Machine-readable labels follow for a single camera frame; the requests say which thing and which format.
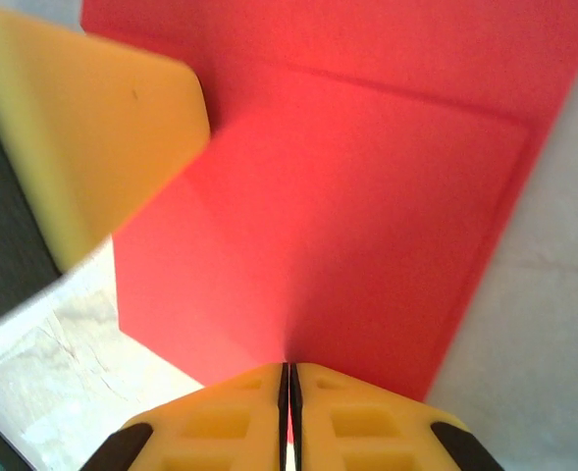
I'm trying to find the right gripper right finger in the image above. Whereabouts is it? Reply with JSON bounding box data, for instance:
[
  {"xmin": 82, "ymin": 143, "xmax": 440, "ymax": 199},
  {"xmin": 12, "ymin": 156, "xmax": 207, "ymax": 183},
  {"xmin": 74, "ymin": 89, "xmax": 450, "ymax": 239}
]
[{"xmin": 290, "ymin": 361, "xmax": 503, "ymax": 471}]

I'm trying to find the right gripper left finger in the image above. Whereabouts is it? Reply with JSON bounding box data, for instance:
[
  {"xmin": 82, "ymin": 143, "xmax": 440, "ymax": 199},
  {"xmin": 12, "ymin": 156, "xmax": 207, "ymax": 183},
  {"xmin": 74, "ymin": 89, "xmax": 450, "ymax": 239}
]
[{"xmin": 79, "ymin": 362, "xmax": 289, "ymax": 471}]

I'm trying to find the red paper sheet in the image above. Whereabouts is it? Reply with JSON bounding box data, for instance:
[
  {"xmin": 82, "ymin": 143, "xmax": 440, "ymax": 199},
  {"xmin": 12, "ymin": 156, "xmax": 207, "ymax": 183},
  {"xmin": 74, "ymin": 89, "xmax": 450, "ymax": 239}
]
[{"xmin": 79, "ymin": 0, "xmax": 578, "ymax": 403}]

